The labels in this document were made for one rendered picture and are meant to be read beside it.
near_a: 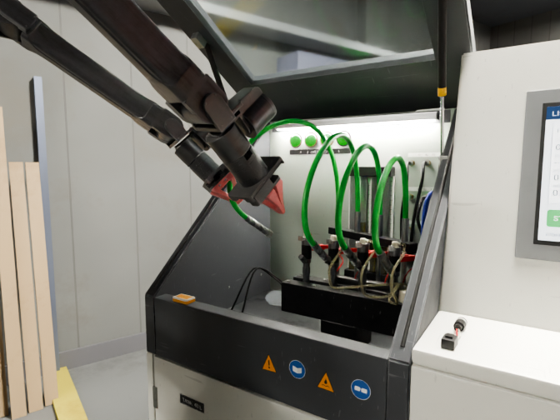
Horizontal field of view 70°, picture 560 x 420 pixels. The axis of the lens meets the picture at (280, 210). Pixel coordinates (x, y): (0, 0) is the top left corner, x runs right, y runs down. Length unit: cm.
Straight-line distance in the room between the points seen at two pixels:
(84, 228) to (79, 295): 43
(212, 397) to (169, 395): 16
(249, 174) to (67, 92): 225
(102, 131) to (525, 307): 251
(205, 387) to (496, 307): 68
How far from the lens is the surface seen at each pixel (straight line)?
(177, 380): 114
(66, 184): 280
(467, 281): 94
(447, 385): 77
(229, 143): 65
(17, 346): 259
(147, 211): 293
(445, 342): 77
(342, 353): 81
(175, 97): 62
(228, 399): 103
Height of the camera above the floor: 129
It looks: 6 degrees down
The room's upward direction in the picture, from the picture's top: straight up
